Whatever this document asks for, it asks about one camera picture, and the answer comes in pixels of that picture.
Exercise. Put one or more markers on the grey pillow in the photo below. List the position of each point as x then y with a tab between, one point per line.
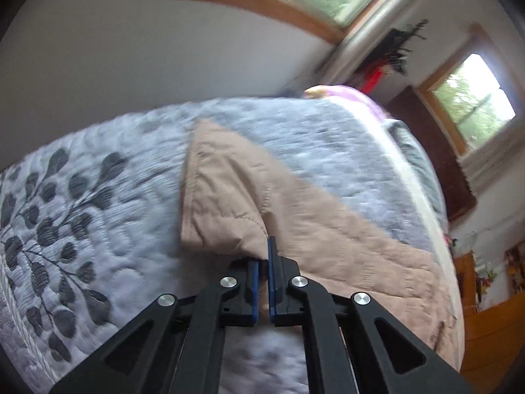
418	164

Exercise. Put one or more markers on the wooden desk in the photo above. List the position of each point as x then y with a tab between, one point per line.
492	328

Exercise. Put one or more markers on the dark wooden headboard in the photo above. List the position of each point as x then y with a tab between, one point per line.
451	180

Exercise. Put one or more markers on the small wood-framed window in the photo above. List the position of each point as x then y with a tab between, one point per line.
471	98

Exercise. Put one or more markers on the grey leaf-print quilted bedspread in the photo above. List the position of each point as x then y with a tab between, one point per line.
102	234

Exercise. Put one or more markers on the tan quilted jacket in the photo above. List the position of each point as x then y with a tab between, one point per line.
246	180

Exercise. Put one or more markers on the cream curtain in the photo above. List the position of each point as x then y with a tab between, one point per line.
492	164

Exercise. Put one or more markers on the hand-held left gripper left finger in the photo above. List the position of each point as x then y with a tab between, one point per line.
253	291

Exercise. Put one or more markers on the purple bed sheet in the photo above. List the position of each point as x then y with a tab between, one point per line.
352	94

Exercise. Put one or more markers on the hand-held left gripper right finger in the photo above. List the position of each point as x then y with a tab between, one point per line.
272	287

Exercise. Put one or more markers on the coat rack with clothes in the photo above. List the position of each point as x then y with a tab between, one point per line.
396	49

